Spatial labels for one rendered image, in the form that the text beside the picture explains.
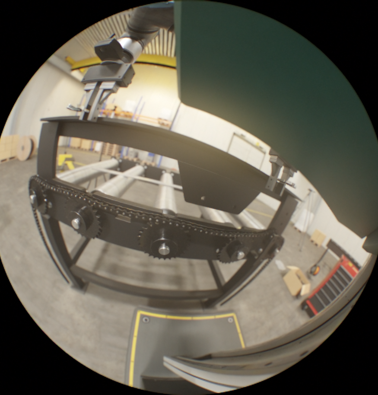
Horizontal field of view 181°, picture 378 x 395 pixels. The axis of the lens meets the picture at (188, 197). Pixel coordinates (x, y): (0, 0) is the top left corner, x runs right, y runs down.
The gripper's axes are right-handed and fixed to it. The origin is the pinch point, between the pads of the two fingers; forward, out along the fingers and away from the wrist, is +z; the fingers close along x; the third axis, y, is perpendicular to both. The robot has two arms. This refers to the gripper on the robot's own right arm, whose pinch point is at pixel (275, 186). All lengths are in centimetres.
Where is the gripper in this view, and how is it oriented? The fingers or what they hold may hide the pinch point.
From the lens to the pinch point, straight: 42.5
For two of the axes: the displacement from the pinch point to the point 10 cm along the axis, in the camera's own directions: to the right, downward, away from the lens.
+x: 9.3, 2.5, 2.6
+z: -3.2, 9.0, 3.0
